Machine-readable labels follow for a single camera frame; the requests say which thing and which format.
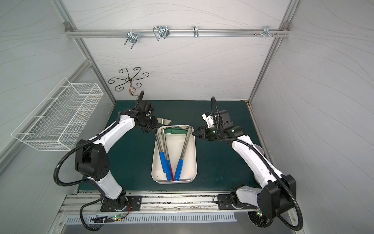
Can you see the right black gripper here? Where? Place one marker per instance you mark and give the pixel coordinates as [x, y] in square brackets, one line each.
[206, 133]

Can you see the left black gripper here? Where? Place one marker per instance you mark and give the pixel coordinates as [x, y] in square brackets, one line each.
[151, 123]

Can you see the steel blue hoe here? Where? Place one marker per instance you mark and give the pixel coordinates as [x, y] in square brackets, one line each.
[166, 152]
[181, 160]
[182, 144]
[165, 122]

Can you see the green red hoe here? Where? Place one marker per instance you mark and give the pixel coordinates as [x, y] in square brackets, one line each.
[175, 131]
[171, 178]

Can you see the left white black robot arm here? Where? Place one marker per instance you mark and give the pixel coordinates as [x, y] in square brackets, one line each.
[92, 160]

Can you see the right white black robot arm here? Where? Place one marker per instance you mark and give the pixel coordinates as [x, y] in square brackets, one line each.
[277, 192]

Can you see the white plastic storage tray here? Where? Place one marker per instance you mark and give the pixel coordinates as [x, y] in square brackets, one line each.
[189, 170]

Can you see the bronze scroll jewelry stand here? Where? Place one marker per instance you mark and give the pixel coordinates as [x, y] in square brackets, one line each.
[132, 80]

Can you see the purple ceramic bowl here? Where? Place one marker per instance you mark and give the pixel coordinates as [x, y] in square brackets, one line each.
[260, 149]

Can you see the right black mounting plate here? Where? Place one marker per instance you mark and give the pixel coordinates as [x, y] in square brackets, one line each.
[231, 202]

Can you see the black mounting plate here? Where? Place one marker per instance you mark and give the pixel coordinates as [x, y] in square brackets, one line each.
[133, 201]
[231, 202]

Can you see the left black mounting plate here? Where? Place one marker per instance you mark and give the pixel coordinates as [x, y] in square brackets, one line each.
[133, 201]

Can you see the left metal u-bolt clamp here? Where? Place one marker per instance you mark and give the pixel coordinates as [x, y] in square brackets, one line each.
[131, 39]

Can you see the double metal u-bolt clamp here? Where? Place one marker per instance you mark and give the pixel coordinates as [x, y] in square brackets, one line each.
[161, 32]

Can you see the small metal clamp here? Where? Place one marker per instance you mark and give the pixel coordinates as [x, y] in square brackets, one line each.
[195, 32]

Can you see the right metal bolt clamp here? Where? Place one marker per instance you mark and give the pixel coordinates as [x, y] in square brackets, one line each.
[266, 33]

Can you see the white wire basket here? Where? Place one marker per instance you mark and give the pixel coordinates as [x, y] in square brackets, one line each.
[57, 122]

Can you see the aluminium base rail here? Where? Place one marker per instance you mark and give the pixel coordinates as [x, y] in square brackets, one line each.
[155, 202]

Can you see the horizontal aluminium rail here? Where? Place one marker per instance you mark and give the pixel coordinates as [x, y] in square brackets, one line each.
[174, 33]

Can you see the white slotted cable duct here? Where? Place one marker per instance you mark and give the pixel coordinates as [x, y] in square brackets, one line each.
[164, 218]

